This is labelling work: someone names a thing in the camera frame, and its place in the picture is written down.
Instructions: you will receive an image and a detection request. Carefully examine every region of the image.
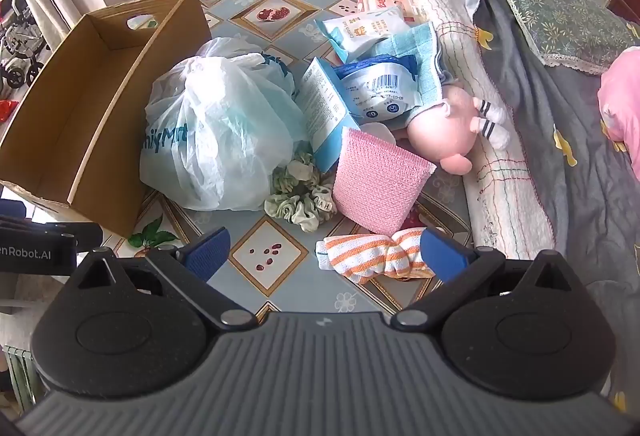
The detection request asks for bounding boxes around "dark green scrunchie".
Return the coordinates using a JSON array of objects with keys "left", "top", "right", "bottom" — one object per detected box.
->
[{"left": 272, "top": 152, "right": 321, "bottom": 194}]

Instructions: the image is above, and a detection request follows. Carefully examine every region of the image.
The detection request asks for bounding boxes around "brown cardboard box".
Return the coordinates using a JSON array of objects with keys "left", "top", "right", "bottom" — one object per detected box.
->
[{"left": 0, "top": 0, "right": 213, "bottom": 239}]

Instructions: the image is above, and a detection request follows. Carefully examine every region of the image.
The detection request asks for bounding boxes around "blue wipes packet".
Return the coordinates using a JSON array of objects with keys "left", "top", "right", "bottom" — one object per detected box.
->
[{"left": 334, "top": 54, "right": 426, "bottom": 123}]

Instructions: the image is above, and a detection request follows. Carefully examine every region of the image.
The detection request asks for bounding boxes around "green slatted object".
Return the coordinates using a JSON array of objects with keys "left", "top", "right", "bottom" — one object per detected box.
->
[{"left": 0, "top": 348, "right": 37, "bottom": 412}]

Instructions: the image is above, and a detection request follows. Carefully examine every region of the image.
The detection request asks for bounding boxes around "fruit print mat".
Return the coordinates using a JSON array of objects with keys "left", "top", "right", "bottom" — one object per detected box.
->
[{"left": 100, "top": 0, "right": 473, "bottom": 317}]

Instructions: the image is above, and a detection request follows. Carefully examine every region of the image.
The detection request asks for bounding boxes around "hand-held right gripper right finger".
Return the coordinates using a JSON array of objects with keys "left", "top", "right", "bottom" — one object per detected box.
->
[{"left": 390, "top": 227, "right": 576, "bottom": 332}]

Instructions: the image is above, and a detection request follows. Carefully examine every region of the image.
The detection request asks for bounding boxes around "green floral pillow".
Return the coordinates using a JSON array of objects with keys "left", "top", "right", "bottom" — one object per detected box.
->
[{"left": 487, "top": 0, "right": 640, "bottom": 75}]

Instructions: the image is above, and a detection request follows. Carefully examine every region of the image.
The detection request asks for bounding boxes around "pink scouring sponge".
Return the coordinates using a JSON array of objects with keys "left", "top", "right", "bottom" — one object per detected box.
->
[{"left": 332, "top": 127, "right": 436, "bottom": 234}]

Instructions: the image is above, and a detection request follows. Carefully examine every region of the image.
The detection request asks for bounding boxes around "light green scrunchie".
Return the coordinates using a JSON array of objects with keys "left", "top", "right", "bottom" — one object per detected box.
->
[{"left": 264, "top": 191, "right": 321, "bottom": 233}]

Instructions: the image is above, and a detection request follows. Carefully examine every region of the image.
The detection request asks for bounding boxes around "pink spotted garment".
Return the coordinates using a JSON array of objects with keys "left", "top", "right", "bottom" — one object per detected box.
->
[{"left": 597, "top": 46, "right": 640, "bottom": 189}]

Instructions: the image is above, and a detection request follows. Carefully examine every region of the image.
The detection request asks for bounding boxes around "white plastic shopping bag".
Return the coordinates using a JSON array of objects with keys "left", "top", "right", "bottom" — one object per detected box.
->
[{"left": 139, "top": 37, "right": 311, "bottom": 211}]

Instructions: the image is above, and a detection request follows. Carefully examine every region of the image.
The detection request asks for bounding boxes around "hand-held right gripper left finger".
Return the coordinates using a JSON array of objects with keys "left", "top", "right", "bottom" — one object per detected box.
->
[{"left": 75, "top": 227, "right": 257, "bottom": 332}]

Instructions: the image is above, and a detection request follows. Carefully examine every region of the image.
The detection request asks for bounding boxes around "white wipes packet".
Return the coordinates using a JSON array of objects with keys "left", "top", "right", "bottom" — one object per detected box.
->
[{"left": 314, "top": 6, "right": 406, "bottom": 64}]

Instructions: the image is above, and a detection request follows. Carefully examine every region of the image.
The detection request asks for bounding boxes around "grey blanket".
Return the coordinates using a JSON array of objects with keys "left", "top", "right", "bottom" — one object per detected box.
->
[{"left": 470, "top": 0, "right": 640, "bottom": 417}]

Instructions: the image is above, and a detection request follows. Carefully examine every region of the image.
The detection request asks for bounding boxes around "pink wipes packet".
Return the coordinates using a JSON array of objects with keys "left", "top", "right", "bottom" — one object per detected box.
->
[{"left": 356, "top": 0, "right": 426, "bottom": 24}]

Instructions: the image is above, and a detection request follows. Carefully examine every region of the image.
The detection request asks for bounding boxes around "orange striped towel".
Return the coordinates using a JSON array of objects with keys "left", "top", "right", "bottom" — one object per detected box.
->
[{"left": 316, "top": 230, "right": 436, "bottom": 285}]

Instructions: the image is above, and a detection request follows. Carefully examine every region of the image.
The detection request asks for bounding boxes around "folded stroller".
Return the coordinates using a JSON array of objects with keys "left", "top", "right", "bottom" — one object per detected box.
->
[{"left": 0, "top": 0, "right": 51, "bottom": 91}]

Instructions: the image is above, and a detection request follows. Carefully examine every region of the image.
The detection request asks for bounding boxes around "white stitched quilt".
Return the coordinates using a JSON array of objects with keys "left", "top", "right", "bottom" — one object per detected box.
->
[{"left": 394, "top": 0, "right": 556, "bottom": 261}]

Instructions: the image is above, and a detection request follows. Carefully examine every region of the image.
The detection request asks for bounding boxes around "light blue carton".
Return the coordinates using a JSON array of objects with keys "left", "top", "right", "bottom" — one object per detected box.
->
[{"left": 294, "top": 57, "right": 363, "bottom": 174}]

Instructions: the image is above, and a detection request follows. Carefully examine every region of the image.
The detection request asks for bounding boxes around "pink plush toy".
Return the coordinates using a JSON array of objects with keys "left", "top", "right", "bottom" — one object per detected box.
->
[{"left": 395, "top": 84, "right": 511, "bottom": 175}]

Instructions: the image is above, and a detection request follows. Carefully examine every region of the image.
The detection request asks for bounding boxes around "blue towel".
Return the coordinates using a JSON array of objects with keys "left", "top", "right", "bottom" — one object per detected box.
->
[{"left": 345, "top": 22, "right": 451, "bottom": 117}]

